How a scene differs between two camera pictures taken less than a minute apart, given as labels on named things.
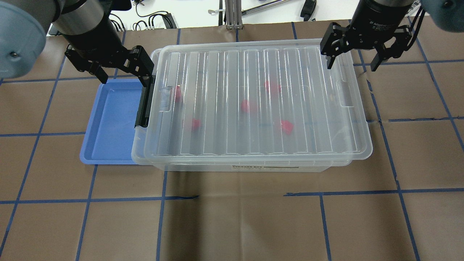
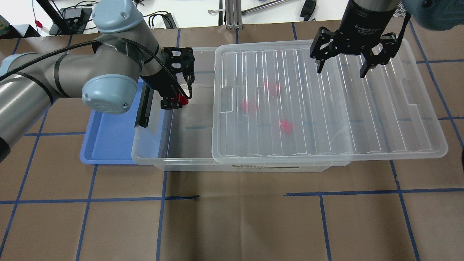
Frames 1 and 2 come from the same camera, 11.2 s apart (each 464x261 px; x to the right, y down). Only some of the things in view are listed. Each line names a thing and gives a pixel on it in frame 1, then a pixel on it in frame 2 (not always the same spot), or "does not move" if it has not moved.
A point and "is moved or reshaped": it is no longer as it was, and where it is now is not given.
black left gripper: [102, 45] -> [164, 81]
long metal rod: [246, 11] does not move
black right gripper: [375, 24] -> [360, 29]
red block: [272, 87] does not move
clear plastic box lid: [269, 100] is moved or reshaped
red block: [287, 126] does not move
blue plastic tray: [108, 138] does not move
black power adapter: [308, 8] does not move
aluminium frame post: [233, 15] does not move
